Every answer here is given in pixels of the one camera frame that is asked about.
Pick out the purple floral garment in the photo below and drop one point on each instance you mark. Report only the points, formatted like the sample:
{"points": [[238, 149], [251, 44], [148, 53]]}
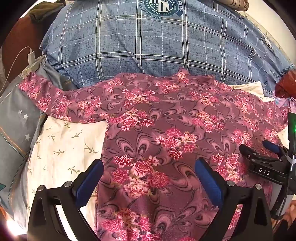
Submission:
{"points": [[286, 103]]}

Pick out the pink floral shirt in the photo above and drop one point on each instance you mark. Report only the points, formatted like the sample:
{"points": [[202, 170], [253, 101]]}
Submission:
{"points": [[161, 115]]}

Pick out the beige striped pillow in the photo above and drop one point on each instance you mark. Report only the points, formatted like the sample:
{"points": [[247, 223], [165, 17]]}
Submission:
{"points": [[233, 4]]}

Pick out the dark green cloth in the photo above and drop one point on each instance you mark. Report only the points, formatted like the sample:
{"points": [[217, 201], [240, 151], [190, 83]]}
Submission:
{"points": [[46, 11]]}

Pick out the cream leaf-print bed sheet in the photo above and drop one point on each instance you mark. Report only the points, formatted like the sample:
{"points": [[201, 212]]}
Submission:
{"points": [[64, 143]]}

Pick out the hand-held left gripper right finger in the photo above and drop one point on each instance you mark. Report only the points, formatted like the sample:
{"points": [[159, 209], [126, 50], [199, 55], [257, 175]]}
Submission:
{"points": [[209, 183]]}

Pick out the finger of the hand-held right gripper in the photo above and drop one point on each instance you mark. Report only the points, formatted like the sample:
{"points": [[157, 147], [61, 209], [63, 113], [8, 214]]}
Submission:
{"points": [[271, 146], [255, 160]]}

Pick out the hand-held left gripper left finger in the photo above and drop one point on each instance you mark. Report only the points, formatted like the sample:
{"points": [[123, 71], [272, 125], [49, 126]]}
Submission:
{"points": [[89, 183]]}

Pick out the white charger plug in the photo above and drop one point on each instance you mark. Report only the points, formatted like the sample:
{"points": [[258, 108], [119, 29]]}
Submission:
{"points": [[31, 58]]}

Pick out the blue plaid quilt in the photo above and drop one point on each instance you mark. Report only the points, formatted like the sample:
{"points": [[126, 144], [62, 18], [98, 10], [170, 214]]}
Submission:
{"points": [[161, 46]]}

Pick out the grey star-print pillow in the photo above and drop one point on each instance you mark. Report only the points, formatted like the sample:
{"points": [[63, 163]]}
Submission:
{"points": [[16, 111]]}

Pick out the brown wooden headboard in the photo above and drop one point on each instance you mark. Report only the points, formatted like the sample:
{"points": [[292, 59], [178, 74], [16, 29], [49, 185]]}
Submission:
{"points": [[20, 37]]}

